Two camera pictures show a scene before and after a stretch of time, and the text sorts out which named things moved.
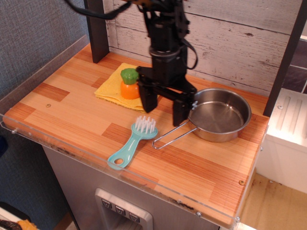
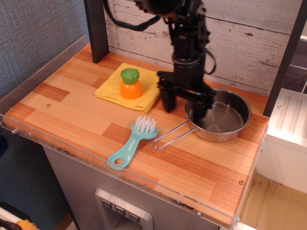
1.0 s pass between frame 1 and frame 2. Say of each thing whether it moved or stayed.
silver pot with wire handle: stayed
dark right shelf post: stayed
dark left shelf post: stayed
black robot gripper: moved
